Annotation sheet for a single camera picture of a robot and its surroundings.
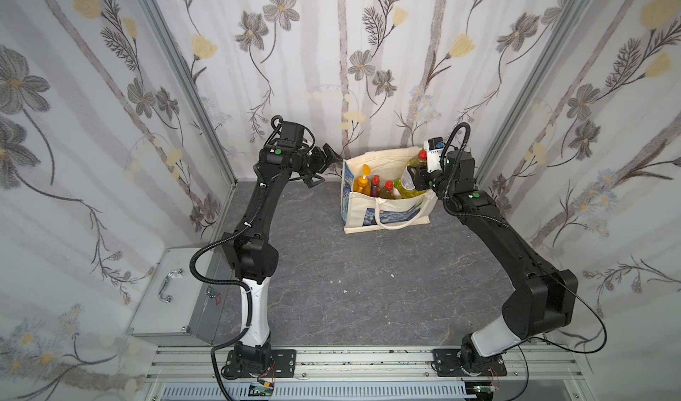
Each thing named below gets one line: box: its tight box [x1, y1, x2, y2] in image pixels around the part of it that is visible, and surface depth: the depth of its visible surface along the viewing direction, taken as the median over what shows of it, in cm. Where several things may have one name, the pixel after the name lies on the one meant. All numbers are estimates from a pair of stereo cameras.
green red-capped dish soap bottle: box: [379, 180, 396, 200], surface depth 97 cm
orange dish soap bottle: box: [352, 163, 372, 196], surface depth 94 cm
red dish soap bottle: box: [370, 174, 381, 198], surface depth 97 cm
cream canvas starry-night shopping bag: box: [340, 147, 439, 235], surface depth 92 cm
